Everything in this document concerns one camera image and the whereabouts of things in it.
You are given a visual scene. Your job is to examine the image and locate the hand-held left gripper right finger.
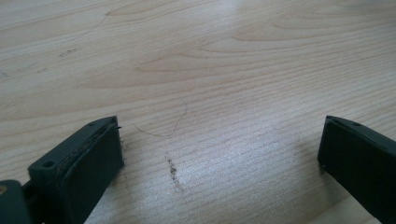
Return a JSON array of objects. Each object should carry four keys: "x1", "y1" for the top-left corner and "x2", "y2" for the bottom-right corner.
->
[{"x1": 317, "y1": 115, "x2": 396, "y2": 224}]

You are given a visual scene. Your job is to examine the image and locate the thin dark hair strand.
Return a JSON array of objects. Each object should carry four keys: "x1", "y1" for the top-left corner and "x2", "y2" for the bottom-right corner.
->
[{"x1": 134, "y1": 100, "x2": 189, "y2": 138}]

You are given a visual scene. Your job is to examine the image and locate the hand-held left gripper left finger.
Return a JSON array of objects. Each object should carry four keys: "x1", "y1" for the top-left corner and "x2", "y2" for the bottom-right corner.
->
[{"x1": 27, "y1": 115, "x2": 125, "y2": 224}]

